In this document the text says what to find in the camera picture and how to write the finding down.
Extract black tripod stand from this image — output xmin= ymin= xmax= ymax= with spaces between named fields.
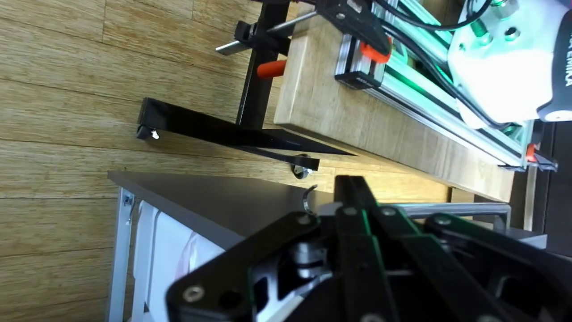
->
xmin=136 ymin=0 xmax=345 ymax=179

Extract aluminium frame rails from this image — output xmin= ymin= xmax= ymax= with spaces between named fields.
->
xmin=334 ymin=0 xmax=532 ymax=172

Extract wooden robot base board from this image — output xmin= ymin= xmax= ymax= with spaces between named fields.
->
xmin=273 ymin=18 xmax=513 ymax=202

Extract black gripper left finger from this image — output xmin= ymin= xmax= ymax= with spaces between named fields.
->
xmin=166 ymin=213 xmax=325 ymax=322

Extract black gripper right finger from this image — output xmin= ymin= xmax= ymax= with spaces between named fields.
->
xmin=334 ymin=176 xmax=572 ymax=322

